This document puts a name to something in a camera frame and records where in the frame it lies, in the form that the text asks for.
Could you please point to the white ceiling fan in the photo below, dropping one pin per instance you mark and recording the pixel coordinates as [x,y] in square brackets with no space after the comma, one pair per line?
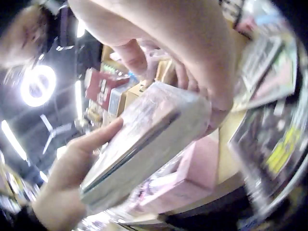
[54,132]

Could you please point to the person's right hand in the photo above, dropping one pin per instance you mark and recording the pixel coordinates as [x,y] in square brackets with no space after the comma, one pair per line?
[168,26]

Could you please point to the person's left hand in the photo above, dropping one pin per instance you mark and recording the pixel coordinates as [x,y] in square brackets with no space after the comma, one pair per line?
[65,173]

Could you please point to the plastic-wrapped box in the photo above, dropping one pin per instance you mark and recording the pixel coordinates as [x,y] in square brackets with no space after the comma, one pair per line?
[149,134]

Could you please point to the person's right fingers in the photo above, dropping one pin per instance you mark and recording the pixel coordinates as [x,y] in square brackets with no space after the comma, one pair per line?
[192,81]

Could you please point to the person's left thumb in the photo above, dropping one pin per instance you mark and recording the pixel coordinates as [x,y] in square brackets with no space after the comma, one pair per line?
[101,136]

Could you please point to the pink box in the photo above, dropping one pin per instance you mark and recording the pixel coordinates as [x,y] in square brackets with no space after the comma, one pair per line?
[192,168]

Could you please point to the long ceiling light strip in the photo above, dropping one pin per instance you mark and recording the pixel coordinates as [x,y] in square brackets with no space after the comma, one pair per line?
[13,139]
[78,98]

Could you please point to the person's right thumb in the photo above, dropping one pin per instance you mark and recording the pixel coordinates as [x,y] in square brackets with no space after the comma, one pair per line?
[133,59]

